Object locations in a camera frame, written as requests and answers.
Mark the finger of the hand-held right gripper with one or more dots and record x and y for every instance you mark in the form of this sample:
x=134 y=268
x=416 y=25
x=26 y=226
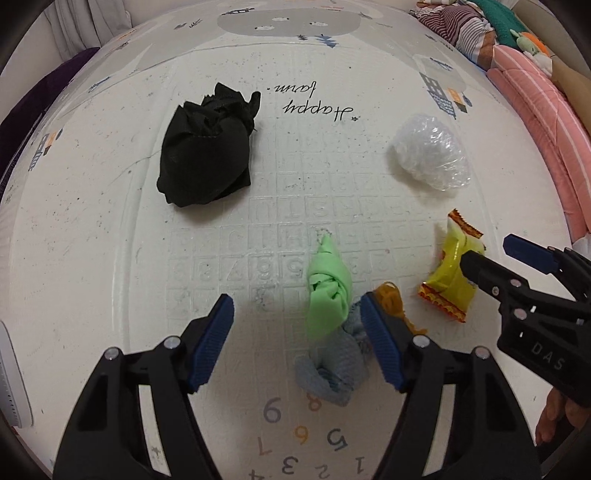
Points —
x=526 y=251
x=485 y=272

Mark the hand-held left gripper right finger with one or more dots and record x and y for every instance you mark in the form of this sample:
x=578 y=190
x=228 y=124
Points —
x=383 y=346

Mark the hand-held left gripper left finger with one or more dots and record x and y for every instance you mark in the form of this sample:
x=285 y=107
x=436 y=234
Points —
x=210 y=346

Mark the yellow snack packet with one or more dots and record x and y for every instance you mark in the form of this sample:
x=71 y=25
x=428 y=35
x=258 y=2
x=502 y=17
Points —
x=450 y=272

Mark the orange wrapper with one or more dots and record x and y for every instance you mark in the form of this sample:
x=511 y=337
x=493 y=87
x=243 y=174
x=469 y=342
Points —
x=392 y=300

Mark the blue-grey cloth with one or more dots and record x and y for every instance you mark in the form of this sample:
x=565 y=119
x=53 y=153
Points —
x=337 y=364

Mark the green cloth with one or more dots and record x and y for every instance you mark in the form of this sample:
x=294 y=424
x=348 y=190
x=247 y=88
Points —
x=328 y=295

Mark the clear plastic bag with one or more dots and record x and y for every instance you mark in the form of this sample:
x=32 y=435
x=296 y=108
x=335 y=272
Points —
x=429 y=150

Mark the black cloth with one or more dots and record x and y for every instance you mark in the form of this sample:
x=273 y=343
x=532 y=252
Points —
x=203 y=147

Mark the person's right hand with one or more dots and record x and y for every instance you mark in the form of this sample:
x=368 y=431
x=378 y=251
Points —
x=558 y=420

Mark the pink striped quilt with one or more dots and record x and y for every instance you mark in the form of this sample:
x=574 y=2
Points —
x=531 y=92

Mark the green and orange plush toy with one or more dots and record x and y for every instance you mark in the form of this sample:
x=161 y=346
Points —
x=531 y=46

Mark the green towel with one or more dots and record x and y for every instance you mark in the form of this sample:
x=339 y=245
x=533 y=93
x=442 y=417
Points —
x=501 y=16

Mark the striped blanket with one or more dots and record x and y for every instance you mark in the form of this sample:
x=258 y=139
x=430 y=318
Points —
x=452 y=21

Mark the purple blanket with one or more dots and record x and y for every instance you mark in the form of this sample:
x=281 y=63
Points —
x=41 y=97

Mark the grey curtain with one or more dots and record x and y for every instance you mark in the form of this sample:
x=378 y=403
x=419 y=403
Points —
x=74 y=23

